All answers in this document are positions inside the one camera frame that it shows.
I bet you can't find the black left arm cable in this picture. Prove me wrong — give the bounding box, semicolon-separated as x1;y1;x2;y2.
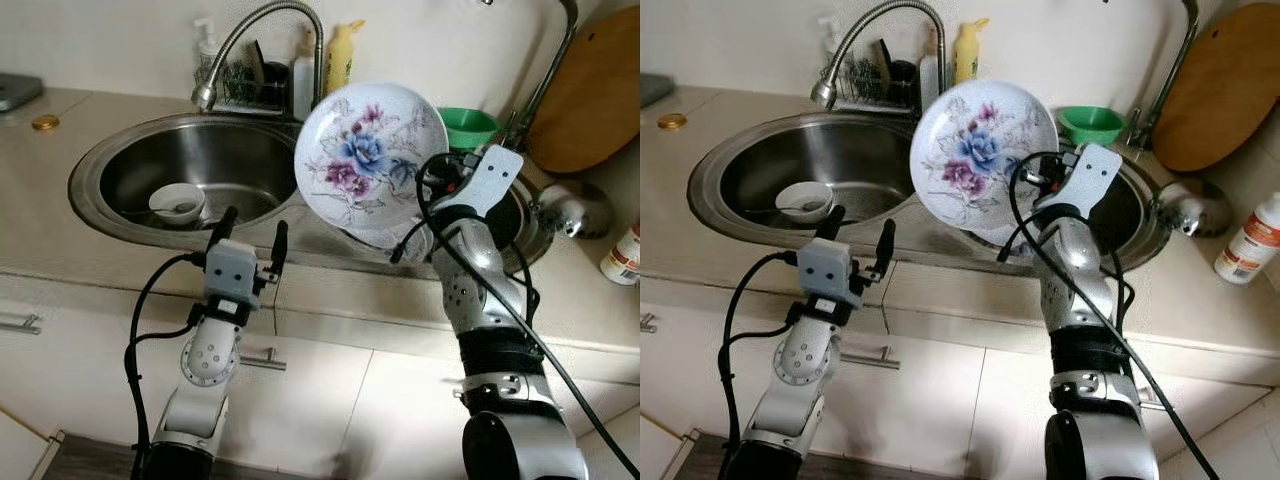
124;252;209;480
722;250;803;480

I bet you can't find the white detergent bottle blue label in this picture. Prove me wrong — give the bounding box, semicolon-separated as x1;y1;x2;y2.
291;30;321;123
917;30;943;113

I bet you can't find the white floral plate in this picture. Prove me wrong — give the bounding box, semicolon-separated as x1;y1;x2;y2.
293;82;450;233
909;80;1059;231

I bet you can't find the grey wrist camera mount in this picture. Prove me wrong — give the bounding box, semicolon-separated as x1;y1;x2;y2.
797;238;863;309
443;144;525;218
203;239;260;301
1033;143;1124;218

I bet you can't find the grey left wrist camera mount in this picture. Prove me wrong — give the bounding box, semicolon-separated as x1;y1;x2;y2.
797;238;863;309
203;239;260;301

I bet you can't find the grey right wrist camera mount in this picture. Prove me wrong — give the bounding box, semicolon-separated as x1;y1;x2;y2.
443;144;525;218
1033;143;1124;218

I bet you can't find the black cup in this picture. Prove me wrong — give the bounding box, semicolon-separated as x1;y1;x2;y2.
260;60;293;109
886;58;921;109

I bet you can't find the slim steel tap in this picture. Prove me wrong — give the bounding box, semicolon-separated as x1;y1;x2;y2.
478;0;581;153
1100;0;1201;151

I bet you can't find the stainless steel double sink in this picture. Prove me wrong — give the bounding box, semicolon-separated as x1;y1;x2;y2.
687;108;1171;276
67;108;563;279

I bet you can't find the round wooden cutting board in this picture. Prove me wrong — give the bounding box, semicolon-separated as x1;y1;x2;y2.
524;4;641;177
1150;0;1280;174

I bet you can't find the small plain white bowl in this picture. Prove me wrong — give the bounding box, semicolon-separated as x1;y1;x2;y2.
775;180;836;224
148;182;209;227

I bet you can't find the white bottle orange label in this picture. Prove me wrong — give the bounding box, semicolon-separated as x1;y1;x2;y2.
599;222;641;288
1213;190;1280;287

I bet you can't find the green plastic bowl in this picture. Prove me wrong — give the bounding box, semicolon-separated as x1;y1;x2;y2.
436;106;500;152
1054;104;1127;147

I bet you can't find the white kitchen base cabinet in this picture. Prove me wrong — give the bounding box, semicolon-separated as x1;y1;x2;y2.
640;270;1280;480
0;270;641;480

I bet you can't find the wire sink caddy rack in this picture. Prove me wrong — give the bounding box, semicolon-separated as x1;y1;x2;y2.
830;58;921;111
205;58;297;114

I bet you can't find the curved steel gooseneck faucet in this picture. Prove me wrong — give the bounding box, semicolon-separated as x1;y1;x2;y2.
810;0;947;111
191;0;326;113

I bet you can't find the clear pump soap bottle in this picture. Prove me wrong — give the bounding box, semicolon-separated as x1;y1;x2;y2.
817;12;847;83
192;15;224;89

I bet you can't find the shiny steel cup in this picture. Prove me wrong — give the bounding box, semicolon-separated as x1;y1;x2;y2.
533;178;617;242
1153;177;1234;241

